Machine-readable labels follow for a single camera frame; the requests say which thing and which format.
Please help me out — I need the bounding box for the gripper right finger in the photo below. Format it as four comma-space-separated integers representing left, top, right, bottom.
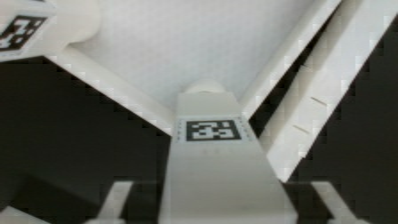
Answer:
312, 182, 369, 224

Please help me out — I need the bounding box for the white front fence bar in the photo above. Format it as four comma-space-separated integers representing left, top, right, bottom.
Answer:
260, 0, 398, 182

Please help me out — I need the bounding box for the white desk tabletop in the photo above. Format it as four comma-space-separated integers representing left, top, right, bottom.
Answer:
49, 0, 342, 132

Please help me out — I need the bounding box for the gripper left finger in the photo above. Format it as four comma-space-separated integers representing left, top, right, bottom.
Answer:
86, 181, 134, 224

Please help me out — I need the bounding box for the white desk leg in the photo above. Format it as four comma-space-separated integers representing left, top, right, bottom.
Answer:
159, 79, 299, 224
0, 0, 102, 62

